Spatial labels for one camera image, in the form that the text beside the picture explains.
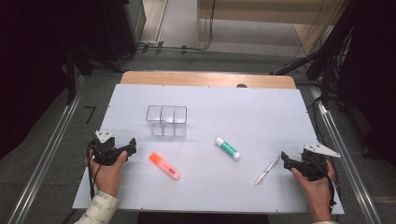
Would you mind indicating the clear pen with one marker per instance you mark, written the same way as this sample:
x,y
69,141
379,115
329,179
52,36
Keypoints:
x,y
267,170

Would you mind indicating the black curtain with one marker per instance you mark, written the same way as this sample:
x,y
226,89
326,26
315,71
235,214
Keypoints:
x,y
31,62
373,77

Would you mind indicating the orange highlighter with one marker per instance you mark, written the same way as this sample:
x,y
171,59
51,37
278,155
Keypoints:
x,y
163,165

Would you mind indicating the light wooden furniture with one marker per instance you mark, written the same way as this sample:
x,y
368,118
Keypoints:
x,y
249,14

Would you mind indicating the person's left hand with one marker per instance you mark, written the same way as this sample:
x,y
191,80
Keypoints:
x,y
107,177

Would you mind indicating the clear plastic organizer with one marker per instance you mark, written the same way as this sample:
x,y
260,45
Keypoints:
x,y
162,117

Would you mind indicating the metal rail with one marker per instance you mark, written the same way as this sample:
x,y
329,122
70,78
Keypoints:
x,y
358,189
46,155

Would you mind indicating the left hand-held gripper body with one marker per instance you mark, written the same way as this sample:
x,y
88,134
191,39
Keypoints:
x,y
104,152

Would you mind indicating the dark cabinet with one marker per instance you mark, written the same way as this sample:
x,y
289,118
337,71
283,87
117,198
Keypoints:
x,y
124,28

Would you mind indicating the person's right hand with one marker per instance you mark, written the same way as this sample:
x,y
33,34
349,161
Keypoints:
x,y
317,196

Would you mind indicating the green and white glue stick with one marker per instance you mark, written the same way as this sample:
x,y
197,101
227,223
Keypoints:
x,y
227,148

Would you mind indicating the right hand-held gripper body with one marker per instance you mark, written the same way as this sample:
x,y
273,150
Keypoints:
x,y
313,169

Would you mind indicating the black stand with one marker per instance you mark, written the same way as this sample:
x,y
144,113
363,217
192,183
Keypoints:
x,y
71,81
326,84

